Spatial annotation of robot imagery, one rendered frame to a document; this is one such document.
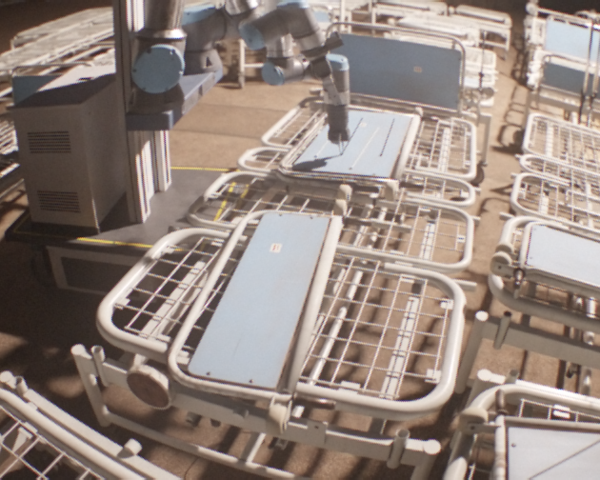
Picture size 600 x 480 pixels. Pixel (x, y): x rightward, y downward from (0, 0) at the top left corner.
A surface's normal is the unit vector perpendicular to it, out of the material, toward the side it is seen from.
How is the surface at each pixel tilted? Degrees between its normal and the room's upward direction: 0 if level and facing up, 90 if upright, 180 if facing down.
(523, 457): 5
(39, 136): 90
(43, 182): 90
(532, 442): 5
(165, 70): 95
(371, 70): 90
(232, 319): 1
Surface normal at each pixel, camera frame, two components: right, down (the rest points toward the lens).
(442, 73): -0.33, 0.49
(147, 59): 0.26, 0.57
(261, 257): -0.02, -0.86
